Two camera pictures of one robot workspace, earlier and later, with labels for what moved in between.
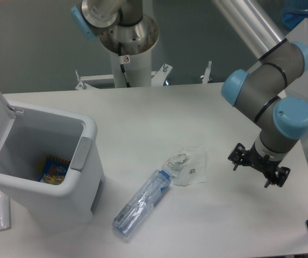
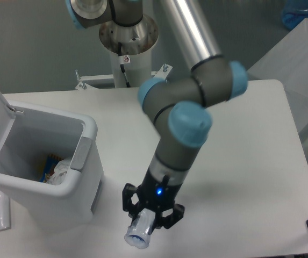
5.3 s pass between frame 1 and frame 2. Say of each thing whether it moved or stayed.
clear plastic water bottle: moved
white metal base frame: stayed
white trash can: stayed
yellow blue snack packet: stayed
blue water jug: stayed
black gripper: moved
